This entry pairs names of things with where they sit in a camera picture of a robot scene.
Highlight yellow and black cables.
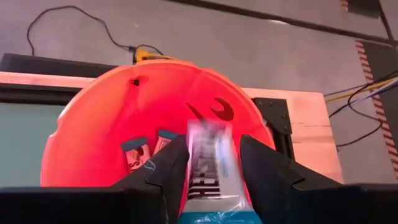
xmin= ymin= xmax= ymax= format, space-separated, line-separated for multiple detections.
xmin=323 ymin=70 xmax=398 ymax=149

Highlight black hazard-striped floor mat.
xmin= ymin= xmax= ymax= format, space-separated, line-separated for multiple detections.
xmin=355 ymin=39 xmax=398 ymax=180
xmin=338 ymin=0 xmax=384 ymax=16

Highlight black floor cable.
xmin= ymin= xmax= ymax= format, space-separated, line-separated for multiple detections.
xmin=26 ymin=5 xmax=165 ymax=59

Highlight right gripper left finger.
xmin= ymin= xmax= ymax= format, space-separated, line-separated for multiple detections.
xmin=0 ymin=134 xmax=190 ymax=224

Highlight yellow cable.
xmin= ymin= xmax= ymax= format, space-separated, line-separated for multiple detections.
xmin=325 ymin=77 xmax=398 ymax=103

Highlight yellow cable plug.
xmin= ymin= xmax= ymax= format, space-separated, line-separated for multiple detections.
xmin=133 ymin=48 xmax=175 ymax=63

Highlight black aluminium table frame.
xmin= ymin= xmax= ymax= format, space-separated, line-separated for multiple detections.
xmin=0 ymin=52 xmax=295 ymax=160

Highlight white blue candy bar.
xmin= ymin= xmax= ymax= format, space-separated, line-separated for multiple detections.
xmin=120 ymin=136 xmax=152 ymax=174
xmin=152 ymin=129 xmax=178 ymax=156
xmin=178 ymin=119 xmax=264 ymax=224

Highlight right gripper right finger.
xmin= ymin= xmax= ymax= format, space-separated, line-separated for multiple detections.
xmin=239 ymin=134 xmax=398 ymax=224

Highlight orange pumpkin bucket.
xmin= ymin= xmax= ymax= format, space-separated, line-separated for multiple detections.
xmin=39 ymin=58 xmax=277 ymax=218

